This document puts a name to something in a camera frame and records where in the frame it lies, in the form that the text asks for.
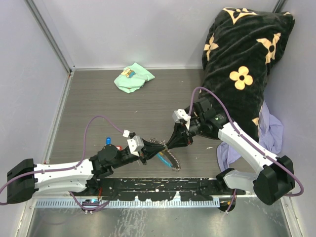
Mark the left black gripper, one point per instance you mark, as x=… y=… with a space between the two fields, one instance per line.
x=148 y=151

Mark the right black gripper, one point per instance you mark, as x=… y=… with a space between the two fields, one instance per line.
x=179 y=138

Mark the blue handled key ring organizer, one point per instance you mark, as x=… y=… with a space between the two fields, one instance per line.
x=166 y=156

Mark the key with blue tag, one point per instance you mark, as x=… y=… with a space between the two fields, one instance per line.
x=108 y=141

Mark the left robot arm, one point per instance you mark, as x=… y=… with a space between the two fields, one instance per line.
x=27 y=178

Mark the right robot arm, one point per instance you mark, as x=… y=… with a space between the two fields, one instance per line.
x=272 y=177

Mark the mint green cloth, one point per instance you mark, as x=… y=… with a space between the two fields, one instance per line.
x=132 y=78

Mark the lavender cloth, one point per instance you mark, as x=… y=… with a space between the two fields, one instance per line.
x=270 y=137

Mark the black floral blanket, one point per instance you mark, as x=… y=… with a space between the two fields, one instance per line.
x=241 y=47

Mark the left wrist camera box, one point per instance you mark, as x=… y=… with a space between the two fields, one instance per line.
x=135 y=145

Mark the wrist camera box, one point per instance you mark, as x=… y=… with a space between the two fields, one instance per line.
x=181 y=117
x=135 y=145

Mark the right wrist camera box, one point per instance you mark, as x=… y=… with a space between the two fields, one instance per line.
x=181 y=117

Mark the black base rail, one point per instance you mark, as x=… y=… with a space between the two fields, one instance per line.
x=156 y=189

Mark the aluminium corner post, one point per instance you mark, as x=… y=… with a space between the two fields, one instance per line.
x=46 y=24

